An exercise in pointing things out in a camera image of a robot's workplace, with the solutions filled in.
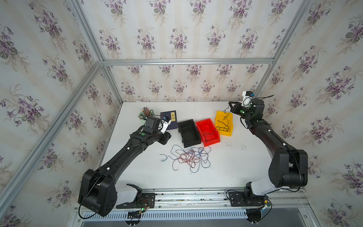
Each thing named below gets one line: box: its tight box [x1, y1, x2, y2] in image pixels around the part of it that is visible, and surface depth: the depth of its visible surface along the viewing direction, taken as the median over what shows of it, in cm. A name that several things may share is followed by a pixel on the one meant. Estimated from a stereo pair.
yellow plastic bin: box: [215, 110, 234, 137], surface depth 103 cm
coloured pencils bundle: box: [137, 106, 155, 121], surface depth 97 cm
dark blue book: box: [160, 110, 178, 131], surface depth 113 cm
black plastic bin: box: [177, 119, 201, 149], surface depth 100 cm
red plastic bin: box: [195, 118, 221, 148], surface depth 98 cm
